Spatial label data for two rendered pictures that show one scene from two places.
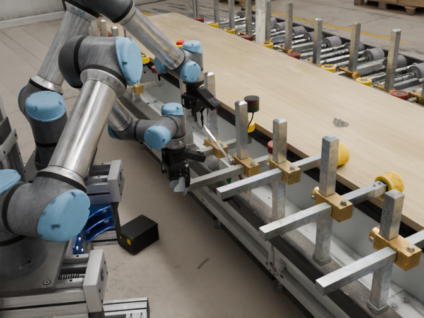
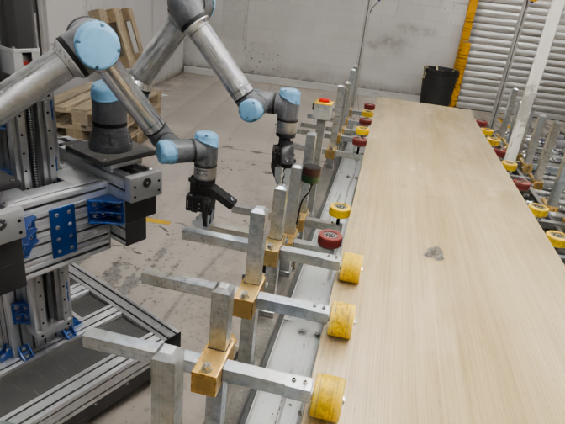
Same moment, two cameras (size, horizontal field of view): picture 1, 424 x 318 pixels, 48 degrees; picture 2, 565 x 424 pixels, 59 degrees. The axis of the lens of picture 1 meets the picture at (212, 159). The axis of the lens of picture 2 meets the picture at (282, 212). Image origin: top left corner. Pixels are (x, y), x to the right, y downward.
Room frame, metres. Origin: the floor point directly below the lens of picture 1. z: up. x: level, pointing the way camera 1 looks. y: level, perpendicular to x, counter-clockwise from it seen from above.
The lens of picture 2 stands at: (0.45, -1.01, 1.63)
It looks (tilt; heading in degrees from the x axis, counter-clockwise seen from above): 24 degrees down; 37
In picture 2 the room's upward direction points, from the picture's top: 7 degrees clockwise
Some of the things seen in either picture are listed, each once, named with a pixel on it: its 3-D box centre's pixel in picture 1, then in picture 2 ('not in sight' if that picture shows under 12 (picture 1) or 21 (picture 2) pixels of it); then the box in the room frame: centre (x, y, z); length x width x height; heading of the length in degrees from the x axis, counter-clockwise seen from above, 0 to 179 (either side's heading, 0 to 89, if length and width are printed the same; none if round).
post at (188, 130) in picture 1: (185, 104); (314, 169); (2.15, 0.11, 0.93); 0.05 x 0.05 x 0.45; 27
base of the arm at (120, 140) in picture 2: (55, 148); (110, 134); (1.43, 0.51, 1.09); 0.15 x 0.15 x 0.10
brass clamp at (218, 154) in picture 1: (215, 147); (299, 218); (1.90, -0.02, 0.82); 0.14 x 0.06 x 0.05; 27
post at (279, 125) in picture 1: (279, 179); (273, 260); (1.47, -0.24, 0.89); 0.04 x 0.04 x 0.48; 27
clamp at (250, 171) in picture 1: (246, 164); (287, 240); (1.68, -0.13, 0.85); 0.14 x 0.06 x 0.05; 27
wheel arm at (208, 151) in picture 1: (207, 151); (286, 218); (1.86, 0.02, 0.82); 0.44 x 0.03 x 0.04; 117
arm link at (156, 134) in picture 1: (156, 132); (174, 150); (1.44, 0.18, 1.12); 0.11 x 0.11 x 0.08; 69
